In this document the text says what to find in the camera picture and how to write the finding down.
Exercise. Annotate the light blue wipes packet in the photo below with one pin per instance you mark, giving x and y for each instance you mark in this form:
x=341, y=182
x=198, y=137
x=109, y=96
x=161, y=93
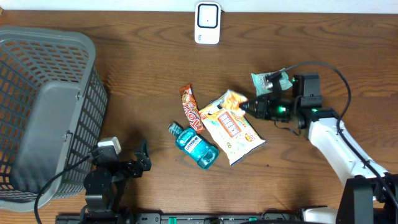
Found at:
x=260, y=86

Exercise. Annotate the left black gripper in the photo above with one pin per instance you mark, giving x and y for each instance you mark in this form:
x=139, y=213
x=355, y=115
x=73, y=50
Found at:
x=136, y=170

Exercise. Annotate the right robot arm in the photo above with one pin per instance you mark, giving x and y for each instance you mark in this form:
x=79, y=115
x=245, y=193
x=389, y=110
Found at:
x=370, y=191

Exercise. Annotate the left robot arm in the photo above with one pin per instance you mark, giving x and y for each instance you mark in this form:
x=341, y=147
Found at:
x=106, y=184

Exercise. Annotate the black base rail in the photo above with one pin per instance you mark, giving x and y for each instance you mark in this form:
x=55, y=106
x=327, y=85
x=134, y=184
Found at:
x=156, y=218

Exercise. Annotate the wet wipes packet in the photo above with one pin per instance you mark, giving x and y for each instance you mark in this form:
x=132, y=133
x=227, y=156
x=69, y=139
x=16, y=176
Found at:
x=233, y=134

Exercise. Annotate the grey plastic shopping basket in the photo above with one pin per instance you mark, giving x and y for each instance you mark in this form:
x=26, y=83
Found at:
x=52, y=110

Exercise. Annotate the small orange box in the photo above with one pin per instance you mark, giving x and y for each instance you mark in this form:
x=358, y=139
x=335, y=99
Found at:
x=231, y=101

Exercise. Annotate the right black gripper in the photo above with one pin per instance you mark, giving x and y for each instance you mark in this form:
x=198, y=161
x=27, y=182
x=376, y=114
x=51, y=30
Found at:
x=261, y=109

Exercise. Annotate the blue Listerine mouthwash bottle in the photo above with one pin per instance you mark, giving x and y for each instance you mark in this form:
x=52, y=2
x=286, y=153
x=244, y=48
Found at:
x=194, y=145

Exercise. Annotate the orange Top snack bar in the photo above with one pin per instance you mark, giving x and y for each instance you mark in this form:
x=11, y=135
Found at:
x=190, y=109

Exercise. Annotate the white barcode scanner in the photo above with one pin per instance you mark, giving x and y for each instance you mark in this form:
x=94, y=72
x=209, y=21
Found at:
x=207, y=23

